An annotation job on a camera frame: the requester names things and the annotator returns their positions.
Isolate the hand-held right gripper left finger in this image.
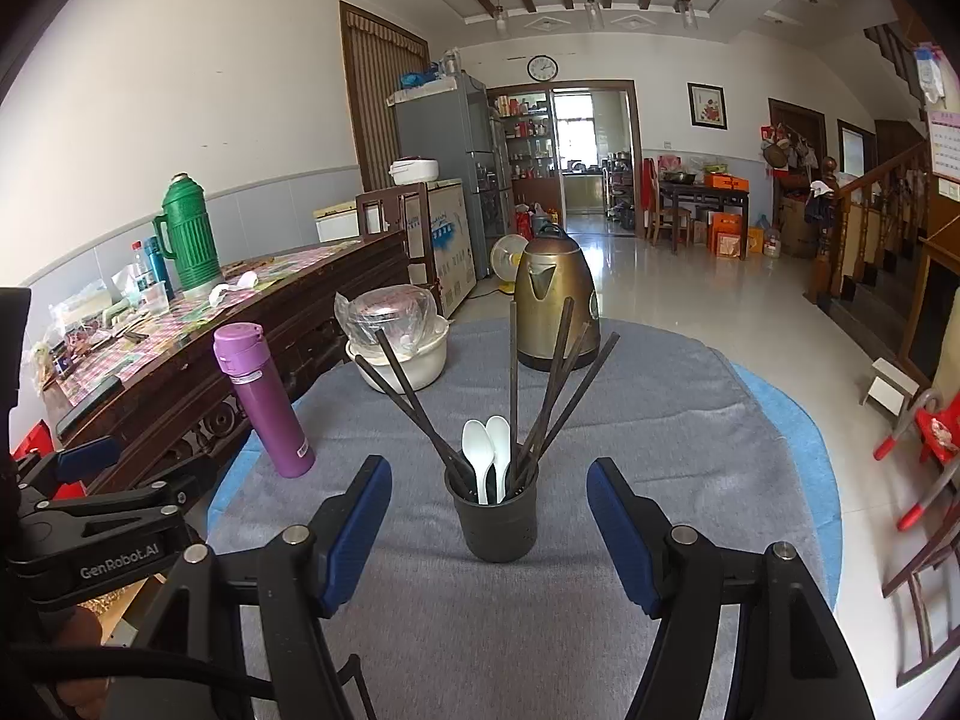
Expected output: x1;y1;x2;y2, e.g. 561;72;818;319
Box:
105;454;394;720

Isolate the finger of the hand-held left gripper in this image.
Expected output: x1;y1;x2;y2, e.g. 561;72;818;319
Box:
15;435;125;500
34;454;219;524

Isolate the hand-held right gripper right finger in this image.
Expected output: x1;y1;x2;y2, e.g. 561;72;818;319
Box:
585;456;875;720

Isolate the black utensil holder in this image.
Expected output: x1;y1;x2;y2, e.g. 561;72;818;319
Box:
444;457;541;563

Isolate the white plastic spoon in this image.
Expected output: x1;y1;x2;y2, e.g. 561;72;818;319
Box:
461;420;496;505
486;415;513;505

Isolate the bunch of dark chopsticks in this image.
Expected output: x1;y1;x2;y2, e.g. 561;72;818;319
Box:
352;298;622;500

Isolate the grey fleece blanket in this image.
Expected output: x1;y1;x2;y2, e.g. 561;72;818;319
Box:
206;317;830;720

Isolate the purple thermos bottle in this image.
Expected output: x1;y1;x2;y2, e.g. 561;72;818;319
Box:
213;321;316;479

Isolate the white plastic basin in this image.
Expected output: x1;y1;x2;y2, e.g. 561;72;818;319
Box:
345;315;451;393

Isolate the blue bottle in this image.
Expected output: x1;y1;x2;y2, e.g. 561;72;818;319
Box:
142;236;175;301

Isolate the light blue table cloth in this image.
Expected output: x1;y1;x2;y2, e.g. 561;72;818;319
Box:
206;360;845;616

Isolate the clear plastic bagged bowl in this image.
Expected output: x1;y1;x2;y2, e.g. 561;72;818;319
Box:
334;283;440;357

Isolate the green thermos flask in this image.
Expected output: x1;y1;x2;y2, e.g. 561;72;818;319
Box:
153;174;224;293

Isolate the dark wooden sideboard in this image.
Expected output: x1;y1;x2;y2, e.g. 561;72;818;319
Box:
41;229;410;496

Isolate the gold electric kettle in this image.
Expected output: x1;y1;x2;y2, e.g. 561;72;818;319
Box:
514;223;601;372

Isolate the dark wooden chair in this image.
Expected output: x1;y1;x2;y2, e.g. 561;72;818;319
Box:
881;457;960;687

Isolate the white floor fan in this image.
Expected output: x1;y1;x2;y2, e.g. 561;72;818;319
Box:
490;234;530;293

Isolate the white chest freezer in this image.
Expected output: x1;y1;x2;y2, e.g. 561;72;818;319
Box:
390;178;477;316

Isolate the white step stool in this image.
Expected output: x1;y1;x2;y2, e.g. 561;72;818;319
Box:
860;358;922;418

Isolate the tall orange box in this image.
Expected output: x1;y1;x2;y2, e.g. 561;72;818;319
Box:
709;211;743;260

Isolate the red plastic chair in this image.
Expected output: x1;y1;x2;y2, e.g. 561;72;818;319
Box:
872;390;960;533

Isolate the dark wooden side table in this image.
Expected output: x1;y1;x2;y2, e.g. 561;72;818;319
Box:
656;174;751;248

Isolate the white rice cooker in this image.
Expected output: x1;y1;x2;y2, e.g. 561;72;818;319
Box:
388;157;440;185

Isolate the wooden stair railing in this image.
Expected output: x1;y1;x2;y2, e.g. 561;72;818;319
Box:
804;139;935;308

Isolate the grey refrigerator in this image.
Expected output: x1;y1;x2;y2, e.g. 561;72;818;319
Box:
394;73;515;241

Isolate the shelf with bottles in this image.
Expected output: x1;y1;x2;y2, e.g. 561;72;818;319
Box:
491;92;556;181

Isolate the brown striped curtain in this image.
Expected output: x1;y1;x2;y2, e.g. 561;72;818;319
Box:
339;1;430;196

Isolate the framed wall picture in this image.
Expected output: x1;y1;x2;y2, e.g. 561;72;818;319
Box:
687;82;728;131

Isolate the wall calendar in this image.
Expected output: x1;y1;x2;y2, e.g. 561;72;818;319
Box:
926;106;960;203

